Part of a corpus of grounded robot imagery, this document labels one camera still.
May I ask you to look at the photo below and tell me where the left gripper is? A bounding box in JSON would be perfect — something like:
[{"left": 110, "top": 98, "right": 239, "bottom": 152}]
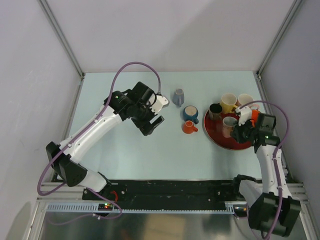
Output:
[{"left": 131, "top": 101, "right": 164, "bottom": 136}]

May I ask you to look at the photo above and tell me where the large orange mug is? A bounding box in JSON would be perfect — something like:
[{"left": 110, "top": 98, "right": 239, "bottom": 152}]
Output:
[{"left": 251, "top": 109, "right": 261, "bottom": 122}]

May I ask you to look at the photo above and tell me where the small orange mug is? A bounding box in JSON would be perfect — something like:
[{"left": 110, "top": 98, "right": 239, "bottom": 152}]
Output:
[{"left": 182, "top": 120, "right": 198, "bottom": 134}]

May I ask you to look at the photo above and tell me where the yellow mug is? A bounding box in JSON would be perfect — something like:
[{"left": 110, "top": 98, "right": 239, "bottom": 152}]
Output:
[{"left": 220, "top": 93, "right": 237, "bottom": 114}]

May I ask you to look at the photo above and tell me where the aluminium frame post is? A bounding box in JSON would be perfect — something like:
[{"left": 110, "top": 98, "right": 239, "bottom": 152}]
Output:
[
  {"left": 255, "top": 0, "right": 305, "bottom": 80},
  {"left": 37, "top": 0, "right": 85, "bottom": 80}
]

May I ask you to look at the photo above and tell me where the brown grey mug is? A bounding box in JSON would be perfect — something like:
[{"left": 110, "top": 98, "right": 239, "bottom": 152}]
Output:
[{"left": 208, "top": 103, "right": 223, "bottom": 121}]

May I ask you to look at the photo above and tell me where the red round tray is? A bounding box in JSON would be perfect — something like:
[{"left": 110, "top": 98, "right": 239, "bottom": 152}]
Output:
[{"left": 203, "top": 110, "right": 252, "bottom": 151}]

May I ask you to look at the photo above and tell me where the white slotted cable duct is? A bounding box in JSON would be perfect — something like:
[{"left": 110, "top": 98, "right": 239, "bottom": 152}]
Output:
[{"left": 46, "top": 202, "right": 235, "bottom": 215}]

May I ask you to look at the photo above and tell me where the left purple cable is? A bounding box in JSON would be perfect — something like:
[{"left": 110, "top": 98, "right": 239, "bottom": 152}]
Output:
[{"left": 37, "top": 61, "right": 162, "bottom": 196}]

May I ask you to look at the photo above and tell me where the left aluminium frame post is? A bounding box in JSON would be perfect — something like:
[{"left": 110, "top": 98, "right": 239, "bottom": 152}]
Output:
[{"left": 37, "top": 0, "right": 85, "bottom": 80}]

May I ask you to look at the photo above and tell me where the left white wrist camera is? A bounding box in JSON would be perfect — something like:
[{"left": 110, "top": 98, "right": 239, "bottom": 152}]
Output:
[{"left": 148, "top": 94, "right": 170, "bottom": 114}]

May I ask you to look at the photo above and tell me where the grey purple mug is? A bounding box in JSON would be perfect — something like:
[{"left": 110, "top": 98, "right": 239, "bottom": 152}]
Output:
[{"left": 172, "top": 88, "right": 185, "bottom": 108}]

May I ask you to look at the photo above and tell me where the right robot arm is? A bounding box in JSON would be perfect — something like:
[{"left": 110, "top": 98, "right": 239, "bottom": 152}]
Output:
[{"left": 231, "top": 112, "right": 301, "bottom": 240}]

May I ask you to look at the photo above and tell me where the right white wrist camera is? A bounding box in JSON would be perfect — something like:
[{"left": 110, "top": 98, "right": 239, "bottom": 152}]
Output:
[{"left": 235, "top": 106, "right": 252, "bottom": 126}]

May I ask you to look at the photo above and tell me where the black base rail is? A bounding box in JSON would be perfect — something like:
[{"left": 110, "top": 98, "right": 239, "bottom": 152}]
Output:
[{"left": 82, "top": 178, "right": 251, "bottom": 211}]

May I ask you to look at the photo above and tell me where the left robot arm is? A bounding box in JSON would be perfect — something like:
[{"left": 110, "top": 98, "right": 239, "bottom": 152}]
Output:
[{"left": 46, "top": 82, "right": 170, "bottom": 200}]

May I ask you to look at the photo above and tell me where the right aluminium frame post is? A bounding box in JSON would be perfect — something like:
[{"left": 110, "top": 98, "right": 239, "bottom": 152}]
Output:
[{"left": 255, "top": 0, "right": 305, "bottom": 80}]

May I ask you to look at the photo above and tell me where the pink mug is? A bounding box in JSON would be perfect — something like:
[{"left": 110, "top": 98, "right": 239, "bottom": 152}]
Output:
[{"left": 236, "top": 93, "right": 260, "bottom": 110}]

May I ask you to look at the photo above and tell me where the blue mug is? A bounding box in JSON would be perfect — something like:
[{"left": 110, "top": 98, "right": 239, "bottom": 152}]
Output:
[{"left": 182, "top": 105, "right": 199, "bottom": 124}]

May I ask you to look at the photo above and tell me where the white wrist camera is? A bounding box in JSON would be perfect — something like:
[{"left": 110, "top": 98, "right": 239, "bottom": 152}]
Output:
[
  {"left": 235, "top": 106, "right": 252, "bottom": 126},
  {"left": 148, "top": 94, "right": 170, "bottom": 114}
]

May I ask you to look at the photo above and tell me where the salmon mug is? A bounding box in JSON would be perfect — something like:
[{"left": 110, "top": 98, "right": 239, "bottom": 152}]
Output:
[{"left": 222, "top": 116, "right": 237, "bottom": 138}]

